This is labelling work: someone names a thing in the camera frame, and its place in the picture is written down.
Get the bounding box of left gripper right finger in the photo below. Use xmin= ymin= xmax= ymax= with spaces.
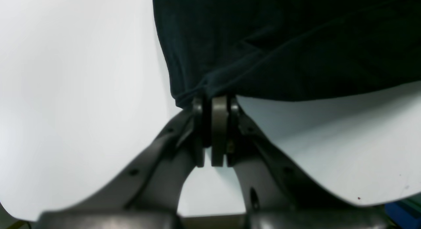
xmin=211 ymin=96 xmax=390 ymax=229

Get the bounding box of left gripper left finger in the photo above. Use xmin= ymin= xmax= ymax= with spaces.
xmin=36 ymin=97 xmax=206 ymax=229

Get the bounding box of black printed T-shirt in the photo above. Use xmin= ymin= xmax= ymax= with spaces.
xmin=152 ymin=0 xmax=421 ymax=109

